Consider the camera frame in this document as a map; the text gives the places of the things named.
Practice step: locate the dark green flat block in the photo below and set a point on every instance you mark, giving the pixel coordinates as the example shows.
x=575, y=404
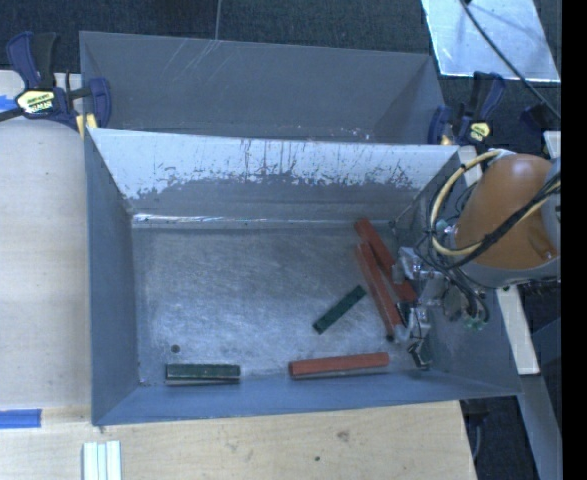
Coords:
x=203, y=372
x=340, y=309

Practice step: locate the pale wood flat board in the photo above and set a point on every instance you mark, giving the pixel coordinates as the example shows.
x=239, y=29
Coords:
x=40, y=268

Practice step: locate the red-brown flat block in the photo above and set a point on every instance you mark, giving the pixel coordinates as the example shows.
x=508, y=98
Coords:
x=375, y=243
x=377, y=288
x=338, y=365

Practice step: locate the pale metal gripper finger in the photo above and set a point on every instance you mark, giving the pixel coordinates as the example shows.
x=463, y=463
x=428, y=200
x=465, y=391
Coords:
x=410, y=264
x=416, y=319

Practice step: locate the grey metal bin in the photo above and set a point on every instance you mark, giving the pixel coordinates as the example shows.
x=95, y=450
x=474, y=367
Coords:
x=253, y=288

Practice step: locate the black cylinder on white bracket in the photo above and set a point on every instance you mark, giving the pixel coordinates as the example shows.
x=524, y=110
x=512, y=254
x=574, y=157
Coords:
x=421, y=355

